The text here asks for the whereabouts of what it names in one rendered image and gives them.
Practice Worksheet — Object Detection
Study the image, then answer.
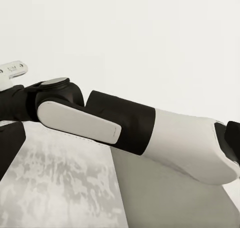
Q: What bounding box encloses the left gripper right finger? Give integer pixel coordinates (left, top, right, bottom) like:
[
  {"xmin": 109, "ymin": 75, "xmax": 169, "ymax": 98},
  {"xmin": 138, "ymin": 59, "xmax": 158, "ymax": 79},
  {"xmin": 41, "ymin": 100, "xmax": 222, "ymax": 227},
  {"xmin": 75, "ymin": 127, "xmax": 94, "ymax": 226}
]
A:
[{"xmin": 224, "ymin": 120, "xmax": 240, "ymax": 161}]

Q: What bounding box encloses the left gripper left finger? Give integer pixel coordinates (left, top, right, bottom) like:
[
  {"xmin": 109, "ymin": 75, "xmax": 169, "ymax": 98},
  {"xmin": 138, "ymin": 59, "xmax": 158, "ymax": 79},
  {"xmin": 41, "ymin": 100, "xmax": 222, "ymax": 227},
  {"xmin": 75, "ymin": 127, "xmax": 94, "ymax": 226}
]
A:
[{"xmin": 0, "ymin": 120, "xmax": 26, "ymax": 181}]

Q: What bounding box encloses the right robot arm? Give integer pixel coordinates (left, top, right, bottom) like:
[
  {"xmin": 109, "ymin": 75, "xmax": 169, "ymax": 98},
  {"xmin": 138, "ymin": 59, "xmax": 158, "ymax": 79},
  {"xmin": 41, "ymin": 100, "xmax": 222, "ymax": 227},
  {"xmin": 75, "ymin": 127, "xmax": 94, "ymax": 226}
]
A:
[{"xmin": 0, "ymin": 60, "xmax": 240, "ymax": 185}]

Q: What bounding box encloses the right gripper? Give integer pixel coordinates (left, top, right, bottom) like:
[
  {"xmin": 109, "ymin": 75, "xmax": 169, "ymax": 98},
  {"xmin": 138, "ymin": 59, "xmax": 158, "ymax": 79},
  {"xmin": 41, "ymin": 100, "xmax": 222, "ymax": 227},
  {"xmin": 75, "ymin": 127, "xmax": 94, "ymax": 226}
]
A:
[{"xmin": 0, "ymin": 84, "xmax": 25, "ymax": 122}]

